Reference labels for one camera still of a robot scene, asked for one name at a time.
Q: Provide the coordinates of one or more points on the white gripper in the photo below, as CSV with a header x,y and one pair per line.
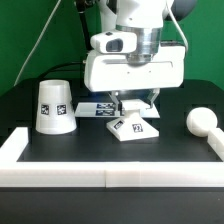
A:
x,y
104,73

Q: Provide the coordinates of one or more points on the white lamp base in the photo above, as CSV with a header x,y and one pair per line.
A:
x,y
131,126

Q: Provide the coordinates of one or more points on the white lamp bulb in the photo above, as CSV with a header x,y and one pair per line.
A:
x,y
200,120

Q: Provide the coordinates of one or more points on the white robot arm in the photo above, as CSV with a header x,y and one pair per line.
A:
x,y
129,54

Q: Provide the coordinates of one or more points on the white lamp shade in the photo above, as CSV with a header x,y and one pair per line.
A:
x,y
55,114

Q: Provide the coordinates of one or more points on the white marker plate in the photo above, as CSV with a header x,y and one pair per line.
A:
x,y
89,109

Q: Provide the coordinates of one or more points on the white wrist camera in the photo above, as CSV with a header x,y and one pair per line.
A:
x,y
113,42

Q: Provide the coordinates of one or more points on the white U-shaped fence frame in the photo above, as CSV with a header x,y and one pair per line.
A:
x,y
14,173

